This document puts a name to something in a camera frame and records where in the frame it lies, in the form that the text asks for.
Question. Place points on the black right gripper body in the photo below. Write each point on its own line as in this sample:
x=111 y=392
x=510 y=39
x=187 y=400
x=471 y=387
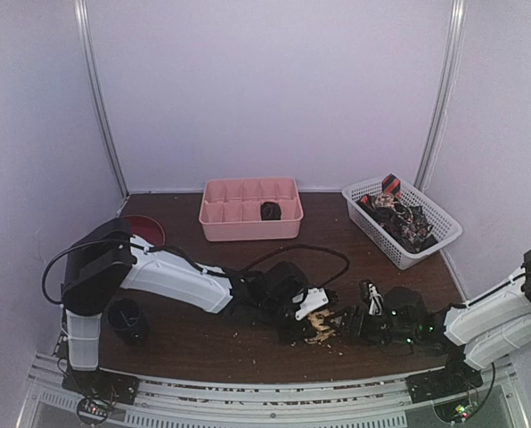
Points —
x=352 y=321

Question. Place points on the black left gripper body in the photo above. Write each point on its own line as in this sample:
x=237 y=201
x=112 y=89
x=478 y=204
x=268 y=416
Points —
x=273 y=311

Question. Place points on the leopard print tie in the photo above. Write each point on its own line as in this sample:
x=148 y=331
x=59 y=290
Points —
x=320 y=329

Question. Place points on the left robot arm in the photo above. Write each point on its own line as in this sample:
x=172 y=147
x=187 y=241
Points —
x=112 y=257

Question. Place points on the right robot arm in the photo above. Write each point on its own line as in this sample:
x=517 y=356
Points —
x=472 y=335

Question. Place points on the dark patterned ties pile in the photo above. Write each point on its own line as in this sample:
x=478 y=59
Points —
x=408 y=225

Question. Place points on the rolled black tie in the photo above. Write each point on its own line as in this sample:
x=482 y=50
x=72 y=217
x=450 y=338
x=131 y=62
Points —
x=270 y=211

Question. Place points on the pink divided organizer box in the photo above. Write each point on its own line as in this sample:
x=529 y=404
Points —
x=230 y=209

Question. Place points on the white plastic mesh basket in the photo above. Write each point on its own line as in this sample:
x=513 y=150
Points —
x=445 y=228

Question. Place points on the right circuit board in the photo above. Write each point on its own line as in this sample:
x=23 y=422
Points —
x=458 y=411

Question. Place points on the circuit board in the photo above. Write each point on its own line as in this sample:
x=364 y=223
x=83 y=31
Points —
x=93 y=411
x=458 y=411

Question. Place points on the red black striped tie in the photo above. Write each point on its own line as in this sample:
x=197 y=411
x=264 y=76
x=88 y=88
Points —
x=392 y=185

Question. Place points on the dark blue cup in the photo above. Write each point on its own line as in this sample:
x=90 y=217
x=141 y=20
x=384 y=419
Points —
x=127 y=320

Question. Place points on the red round plate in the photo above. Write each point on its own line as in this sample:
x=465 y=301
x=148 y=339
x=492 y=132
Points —
x=147 y=228

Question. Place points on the left circuit board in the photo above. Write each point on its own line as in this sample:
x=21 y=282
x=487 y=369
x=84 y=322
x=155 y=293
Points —
x=93 y=411

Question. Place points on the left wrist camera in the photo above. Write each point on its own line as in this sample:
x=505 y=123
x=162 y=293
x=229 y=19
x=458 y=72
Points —
x=312 y=299

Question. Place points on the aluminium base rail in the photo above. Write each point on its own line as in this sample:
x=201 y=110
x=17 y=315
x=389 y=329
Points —
x=374 y=402

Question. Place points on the right aluminium corner post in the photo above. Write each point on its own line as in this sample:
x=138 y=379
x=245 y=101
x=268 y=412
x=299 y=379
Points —
x=447 y=76

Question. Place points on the aluminium corner post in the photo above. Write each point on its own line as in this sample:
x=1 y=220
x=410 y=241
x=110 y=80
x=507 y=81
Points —
x=447 y=76
x=101 y=114

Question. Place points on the left aluminium corner post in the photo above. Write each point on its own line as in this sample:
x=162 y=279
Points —
x=101 y=114

